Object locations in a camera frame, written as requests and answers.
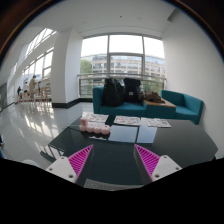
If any black backpack right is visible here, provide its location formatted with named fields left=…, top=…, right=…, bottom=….
left=124, top=78, right=141, bottom=103

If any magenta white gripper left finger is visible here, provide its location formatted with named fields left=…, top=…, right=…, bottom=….
left=47, top=145, right=93, bottom=183

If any black backpack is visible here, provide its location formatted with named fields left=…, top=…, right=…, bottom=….
left=103, top=78, right=124, bottom=107
left=124, top=78, right=141, bottom=103

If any right magazine on table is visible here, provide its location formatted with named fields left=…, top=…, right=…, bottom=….
left=147, top=118, right=171, bottom=128

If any teal sofa left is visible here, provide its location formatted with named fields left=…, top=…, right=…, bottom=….
left=93, top=86, right=146, bottom=117

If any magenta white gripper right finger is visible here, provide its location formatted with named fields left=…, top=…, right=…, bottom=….
left=134, top=144, right=181, bottom=182

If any window railing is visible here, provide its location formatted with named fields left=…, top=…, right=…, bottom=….
left=78, top=72, right=166, bottom=98

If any teal armchair right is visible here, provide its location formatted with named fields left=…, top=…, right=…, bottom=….
left=145, top=89, right=205, bottom=126

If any brown bag on table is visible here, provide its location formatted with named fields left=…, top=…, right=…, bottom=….
left=144, top=91, right=164, bottom=103

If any wooden side table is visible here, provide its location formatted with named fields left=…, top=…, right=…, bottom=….
left=144, top=99, right=176, bottom=109

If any black backpack left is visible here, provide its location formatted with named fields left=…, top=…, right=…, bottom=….
left=103, top=78, right=124, bottom=107

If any black glossy table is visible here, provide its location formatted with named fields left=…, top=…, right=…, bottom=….
left=49, top=116, right=218, bottom=185

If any left magazine on table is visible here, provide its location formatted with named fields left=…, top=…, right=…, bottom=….
left=83, top=113, right=108, bottom=123

